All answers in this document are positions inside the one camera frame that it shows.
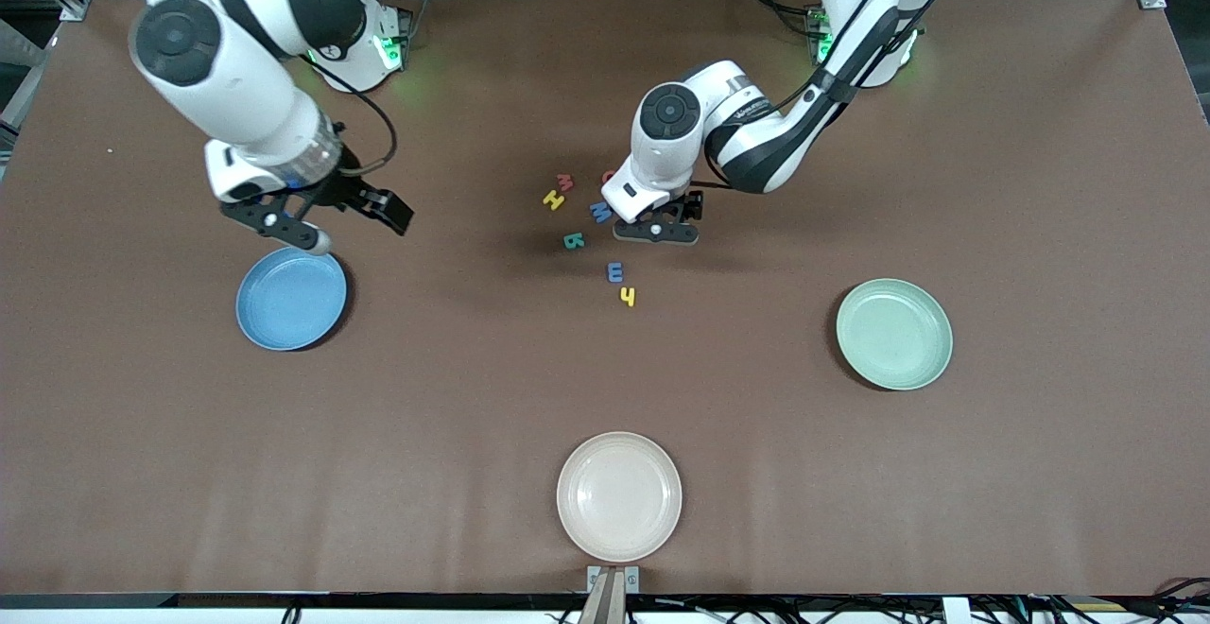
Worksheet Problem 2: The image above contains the blue plate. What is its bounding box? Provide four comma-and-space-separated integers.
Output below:
235, 245, 349, 352

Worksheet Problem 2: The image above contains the green plate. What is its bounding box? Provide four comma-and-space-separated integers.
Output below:
836, 278, 954, 391

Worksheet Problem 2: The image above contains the beige plate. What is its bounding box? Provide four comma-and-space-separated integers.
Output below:
556, 431, 683, 564

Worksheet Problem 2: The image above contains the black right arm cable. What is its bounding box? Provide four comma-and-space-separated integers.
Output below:
304, 49, 399, 179

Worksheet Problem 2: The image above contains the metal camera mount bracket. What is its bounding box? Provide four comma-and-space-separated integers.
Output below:
586, 565, 641, 624

